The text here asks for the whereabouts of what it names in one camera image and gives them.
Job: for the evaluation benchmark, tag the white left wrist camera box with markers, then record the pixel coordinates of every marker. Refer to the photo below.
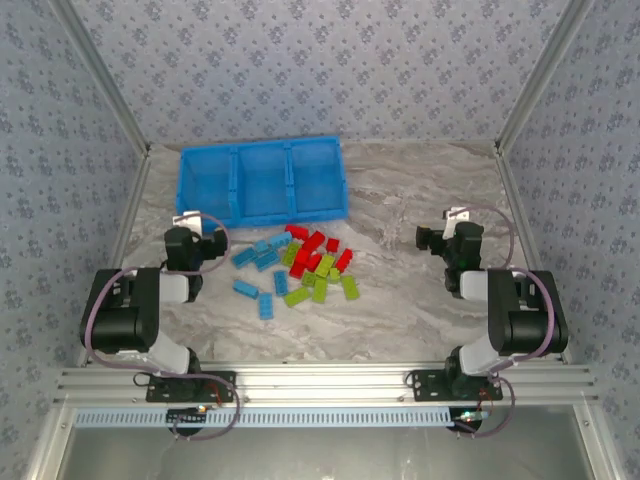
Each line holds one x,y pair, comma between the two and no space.
189,220

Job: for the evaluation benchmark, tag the blue plastic bin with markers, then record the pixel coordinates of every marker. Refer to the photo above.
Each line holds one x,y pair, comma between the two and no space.
205,185
317,175
262,180

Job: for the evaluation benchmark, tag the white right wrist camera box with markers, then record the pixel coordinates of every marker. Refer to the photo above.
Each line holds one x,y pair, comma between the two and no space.
457,215

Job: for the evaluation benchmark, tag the small green lego brick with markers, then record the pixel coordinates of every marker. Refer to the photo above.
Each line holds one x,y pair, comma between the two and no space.
334,275
309,279

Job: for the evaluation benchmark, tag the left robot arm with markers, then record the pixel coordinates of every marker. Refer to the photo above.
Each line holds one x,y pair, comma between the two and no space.
125,310

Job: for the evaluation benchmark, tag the small circuit board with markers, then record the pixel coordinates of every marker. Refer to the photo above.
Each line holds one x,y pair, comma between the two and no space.
187,415
470,416

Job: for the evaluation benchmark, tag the aluminium frame post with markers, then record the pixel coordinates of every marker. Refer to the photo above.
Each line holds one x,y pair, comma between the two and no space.
102,75
542,75

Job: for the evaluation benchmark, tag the grey metal panel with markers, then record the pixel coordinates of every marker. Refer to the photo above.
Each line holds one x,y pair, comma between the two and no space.
320,455

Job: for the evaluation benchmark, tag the aluminium frame cross rail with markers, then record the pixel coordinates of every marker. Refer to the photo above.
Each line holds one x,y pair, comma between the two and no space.
320,382

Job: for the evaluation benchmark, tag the small red lego brick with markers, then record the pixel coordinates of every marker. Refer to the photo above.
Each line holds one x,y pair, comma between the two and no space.
332,244

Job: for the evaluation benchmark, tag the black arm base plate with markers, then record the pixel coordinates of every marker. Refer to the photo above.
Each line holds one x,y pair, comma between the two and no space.
220,387
425,387

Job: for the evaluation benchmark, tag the small blue lego brick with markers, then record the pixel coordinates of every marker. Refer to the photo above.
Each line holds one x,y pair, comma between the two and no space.
261,246

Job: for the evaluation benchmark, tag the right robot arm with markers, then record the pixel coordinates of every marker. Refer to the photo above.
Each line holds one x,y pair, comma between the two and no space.
525,320

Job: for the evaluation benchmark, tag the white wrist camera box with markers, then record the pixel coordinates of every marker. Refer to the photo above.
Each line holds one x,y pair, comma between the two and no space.
457,215
189,220

